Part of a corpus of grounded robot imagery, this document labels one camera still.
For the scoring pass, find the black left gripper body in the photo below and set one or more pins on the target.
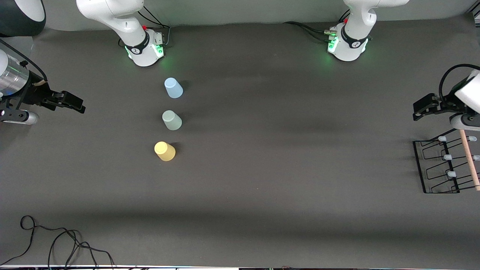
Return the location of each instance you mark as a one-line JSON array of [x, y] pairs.
[[439, 106]]

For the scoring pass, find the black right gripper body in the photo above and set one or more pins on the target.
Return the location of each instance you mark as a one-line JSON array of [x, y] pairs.
[[35, 93]]

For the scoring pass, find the pale green plastic cup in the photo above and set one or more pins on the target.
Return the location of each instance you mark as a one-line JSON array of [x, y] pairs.
[[172, 120]]

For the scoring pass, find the yellow plastic cup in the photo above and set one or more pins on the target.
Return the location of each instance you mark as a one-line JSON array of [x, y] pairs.
[[164, 151]]

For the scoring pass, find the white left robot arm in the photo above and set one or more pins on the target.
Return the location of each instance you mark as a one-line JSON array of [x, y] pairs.
[[354, 22]]

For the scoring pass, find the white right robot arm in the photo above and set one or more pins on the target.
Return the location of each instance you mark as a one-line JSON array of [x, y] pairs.
[[112, 15]]

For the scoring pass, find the light blue plastic cup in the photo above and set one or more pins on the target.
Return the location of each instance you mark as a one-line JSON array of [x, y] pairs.
[[173, 88]]

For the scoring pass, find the dark grey table cloth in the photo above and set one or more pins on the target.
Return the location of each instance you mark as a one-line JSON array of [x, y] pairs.
[[300, 225]]

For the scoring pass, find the dark metal frame rail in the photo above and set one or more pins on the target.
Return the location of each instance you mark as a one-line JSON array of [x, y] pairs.
[[477, 15]]

